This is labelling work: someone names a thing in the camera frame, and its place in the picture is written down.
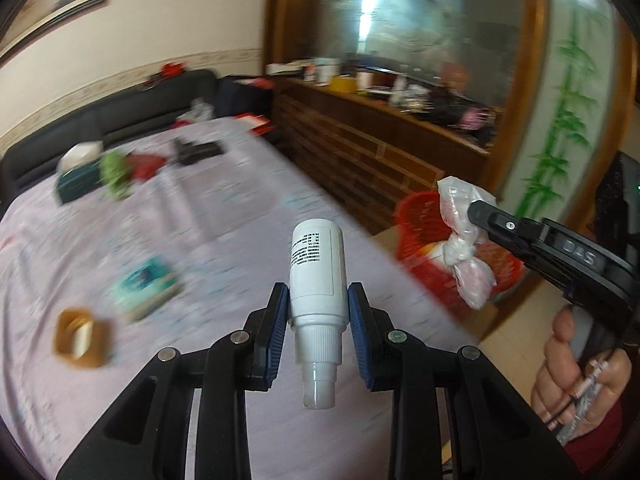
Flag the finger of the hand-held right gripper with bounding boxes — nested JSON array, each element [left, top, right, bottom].
[[467, 199, 546, 262]]

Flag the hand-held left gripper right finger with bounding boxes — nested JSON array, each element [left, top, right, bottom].
[[348, 282, 582, 480]]

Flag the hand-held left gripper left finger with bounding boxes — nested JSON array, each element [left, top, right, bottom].
[[56, 283, 291, 480]]

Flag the clear plastic bag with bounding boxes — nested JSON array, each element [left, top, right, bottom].
[[436, 176, 498, 309]]

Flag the white spray bottle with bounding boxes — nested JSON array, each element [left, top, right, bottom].
[[289, 218, 348, 409]]

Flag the red plastic waste basket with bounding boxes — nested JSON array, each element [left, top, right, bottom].
[[392, 191, 523, 311]]

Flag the person's right hand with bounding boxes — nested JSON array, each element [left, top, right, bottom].
[[531, 305, 633, 433]]

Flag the wooden cabinet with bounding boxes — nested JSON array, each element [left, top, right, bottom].
[[272, 77, 493, 232]]

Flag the pink bag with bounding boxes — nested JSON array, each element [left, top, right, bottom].
[[460, 107, 488, 133]]

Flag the teal small box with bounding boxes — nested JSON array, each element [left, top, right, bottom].
[[111, 256, 183, 322]]

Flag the black flat case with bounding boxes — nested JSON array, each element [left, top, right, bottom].
[[172, 137, 225, 167]]

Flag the brown tape roll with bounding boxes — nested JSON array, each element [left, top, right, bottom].
[[54, 308, 112, 368]]

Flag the red flat packet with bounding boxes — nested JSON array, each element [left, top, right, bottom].
[[127, 154, 168, 181]]

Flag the red and white box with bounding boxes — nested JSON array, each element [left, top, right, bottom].
[[235, 114, 273, 136]]

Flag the green crumpled packet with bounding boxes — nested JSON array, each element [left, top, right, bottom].
[[99, 151, 133, 201]]

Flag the white crumpled cloth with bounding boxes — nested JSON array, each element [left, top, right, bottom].
[[175, 100, 213, 123]]

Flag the dark green tissue box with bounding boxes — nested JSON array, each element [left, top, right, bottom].
[[55, 142, 106, 204]]

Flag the black leather headboard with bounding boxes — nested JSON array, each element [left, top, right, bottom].
[[0, 69, 218, 201]]

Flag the red ornament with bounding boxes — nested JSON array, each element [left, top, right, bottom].
[[150, 61, 187, 83]]

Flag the green bamboo wall sticker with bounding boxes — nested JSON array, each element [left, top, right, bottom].
[[517, 15, 596, 216]]

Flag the large wall mirror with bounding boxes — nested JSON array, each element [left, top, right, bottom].
[[315, 0, 526, 126]]

